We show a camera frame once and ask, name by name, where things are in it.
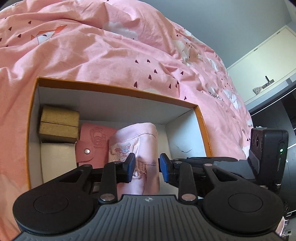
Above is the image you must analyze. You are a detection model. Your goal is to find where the pink fabric pouch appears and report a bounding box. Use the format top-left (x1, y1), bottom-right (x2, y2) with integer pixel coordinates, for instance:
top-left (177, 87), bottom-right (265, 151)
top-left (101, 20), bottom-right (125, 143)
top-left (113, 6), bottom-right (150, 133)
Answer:
top-left (108, 123), bottom-right (159, 198)

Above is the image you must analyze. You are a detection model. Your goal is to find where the pink card wallet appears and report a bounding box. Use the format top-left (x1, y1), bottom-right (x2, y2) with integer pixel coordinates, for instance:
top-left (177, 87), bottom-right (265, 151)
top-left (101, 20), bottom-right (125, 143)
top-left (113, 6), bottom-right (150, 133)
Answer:
top-left (75, 123), bottom-right (117, 168)

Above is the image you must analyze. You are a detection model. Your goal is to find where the long white box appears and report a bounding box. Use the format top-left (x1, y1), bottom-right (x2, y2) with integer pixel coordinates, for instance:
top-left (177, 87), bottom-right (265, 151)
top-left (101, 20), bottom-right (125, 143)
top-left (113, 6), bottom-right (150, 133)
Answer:
top-left (41, 143), bottom-right (77, 183)

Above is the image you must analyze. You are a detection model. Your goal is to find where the small gold box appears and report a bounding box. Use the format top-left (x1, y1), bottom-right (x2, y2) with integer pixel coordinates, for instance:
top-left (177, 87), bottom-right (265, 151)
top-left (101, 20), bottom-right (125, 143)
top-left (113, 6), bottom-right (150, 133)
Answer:
top-left (39, 105), bottom-right (80, 144)

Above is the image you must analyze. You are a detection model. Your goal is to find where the orange cardboard box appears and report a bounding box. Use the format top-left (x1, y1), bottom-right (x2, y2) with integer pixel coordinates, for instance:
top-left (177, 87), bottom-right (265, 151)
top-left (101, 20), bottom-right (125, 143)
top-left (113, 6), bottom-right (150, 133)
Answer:
top-left (27, 77), bottom-right (212, 195)

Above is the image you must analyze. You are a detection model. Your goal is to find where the black wardrobe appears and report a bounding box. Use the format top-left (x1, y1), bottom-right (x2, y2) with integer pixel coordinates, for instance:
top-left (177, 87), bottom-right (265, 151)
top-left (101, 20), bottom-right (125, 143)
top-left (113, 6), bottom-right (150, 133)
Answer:
top-left (252, 91), bottom-right (295, 211)

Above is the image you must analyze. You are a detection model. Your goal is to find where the pink duvet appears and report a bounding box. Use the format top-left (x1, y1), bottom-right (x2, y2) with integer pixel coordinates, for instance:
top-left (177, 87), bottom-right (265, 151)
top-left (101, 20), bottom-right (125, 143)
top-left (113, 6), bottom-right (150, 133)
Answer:
top-left (1, 1), bottom-right (252, 240)

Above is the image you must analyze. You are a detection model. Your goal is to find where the white door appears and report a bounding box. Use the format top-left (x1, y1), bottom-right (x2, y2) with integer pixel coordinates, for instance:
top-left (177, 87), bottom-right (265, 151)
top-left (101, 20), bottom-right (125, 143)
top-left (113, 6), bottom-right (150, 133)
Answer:
top-left (227, 26), bottom-right (295, 105)

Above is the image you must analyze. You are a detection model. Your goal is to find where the black camera box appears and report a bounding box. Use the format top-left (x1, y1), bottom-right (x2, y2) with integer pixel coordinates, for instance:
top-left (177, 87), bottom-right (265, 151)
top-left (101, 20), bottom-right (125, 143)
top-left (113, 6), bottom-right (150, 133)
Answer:
top-left (248, 128), bottom-right (288, 189)

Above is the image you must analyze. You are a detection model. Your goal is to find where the black door handle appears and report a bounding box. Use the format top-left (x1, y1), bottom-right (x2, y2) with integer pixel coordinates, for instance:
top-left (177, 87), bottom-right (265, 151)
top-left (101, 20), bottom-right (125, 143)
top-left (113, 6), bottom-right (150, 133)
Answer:
top-left (262, 76), bottom-right (274, 89)

